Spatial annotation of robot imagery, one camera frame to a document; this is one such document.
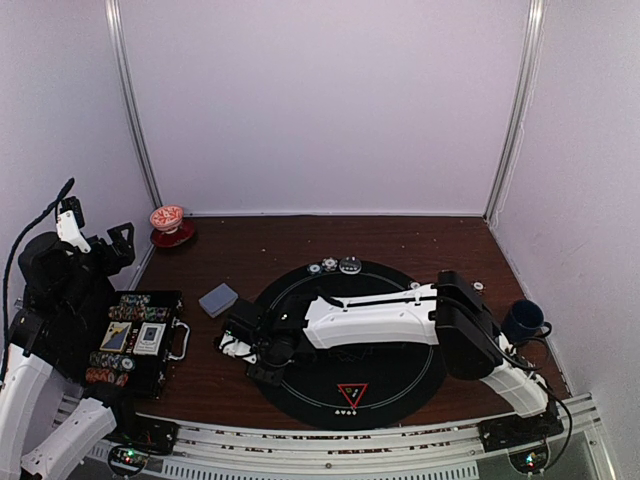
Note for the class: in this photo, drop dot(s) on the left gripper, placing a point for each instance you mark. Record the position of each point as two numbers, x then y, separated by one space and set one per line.
113 263

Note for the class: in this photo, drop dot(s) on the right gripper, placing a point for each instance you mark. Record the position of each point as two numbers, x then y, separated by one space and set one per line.
270 376

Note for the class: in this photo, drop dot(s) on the red triangle marker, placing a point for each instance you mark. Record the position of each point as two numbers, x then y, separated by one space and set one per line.
353 393

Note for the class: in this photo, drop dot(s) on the blue playing card deck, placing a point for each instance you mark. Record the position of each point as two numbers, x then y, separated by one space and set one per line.
218 300

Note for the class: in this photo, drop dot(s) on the blue white chip top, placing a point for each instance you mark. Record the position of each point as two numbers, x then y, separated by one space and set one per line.
329 264

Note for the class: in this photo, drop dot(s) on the clear acrylic dealer button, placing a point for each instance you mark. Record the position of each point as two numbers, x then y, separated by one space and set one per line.
350 265

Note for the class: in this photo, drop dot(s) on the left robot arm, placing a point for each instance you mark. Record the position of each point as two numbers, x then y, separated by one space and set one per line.
63 319

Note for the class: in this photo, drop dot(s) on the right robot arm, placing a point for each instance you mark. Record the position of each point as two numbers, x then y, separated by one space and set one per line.
473 348

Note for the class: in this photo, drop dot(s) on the red patterned bowl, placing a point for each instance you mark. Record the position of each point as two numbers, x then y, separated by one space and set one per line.
167 219

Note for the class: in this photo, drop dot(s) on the black poker chip case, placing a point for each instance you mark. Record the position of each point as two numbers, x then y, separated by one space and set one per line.
144 376

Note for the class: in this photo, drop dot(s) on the round black poker mat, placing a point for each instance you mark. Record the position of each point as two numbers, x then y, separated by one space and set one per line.
340 344

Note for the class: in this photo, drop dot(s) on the card deck in case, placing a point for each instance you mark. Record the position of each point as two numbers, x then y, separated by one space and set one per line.
149 339
116 337

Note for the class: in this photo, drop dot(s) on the red white chip stack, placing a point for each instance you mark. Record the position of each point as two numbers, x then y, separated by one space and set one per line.
479 286

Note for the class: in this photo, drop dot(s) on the dark blue mug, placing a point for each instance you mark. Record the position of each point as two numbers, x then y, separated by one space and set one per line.
524 321

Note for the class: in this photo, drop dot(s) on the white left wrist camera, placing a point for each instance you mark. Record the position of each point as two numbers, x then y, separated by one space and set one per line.
69 222

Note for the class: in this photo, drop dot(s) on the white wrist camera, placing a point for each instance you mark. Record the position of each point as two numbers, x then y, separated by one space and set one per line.
235 348
69 222

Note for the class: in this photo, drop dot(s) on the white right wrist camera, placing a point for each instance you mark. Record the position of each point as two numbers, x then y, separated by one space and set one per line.
235 348

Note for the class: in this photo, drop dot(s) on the left aluminium frame post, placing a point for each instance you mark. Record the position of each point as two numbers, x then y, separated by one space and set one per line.
117 36

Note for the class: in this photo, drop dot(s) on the aluminium frame post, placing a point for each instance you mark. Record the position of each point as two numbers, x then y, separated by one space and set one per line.
117 36
522 96

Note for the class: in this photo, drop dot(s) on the front aluminium rail base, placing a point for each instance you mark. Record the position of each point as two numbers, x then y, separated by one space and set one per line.
453 450

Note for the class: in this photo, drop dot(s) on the right aluminium frame post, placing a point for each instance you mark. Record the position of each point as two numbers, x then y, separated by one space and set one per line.
522 96

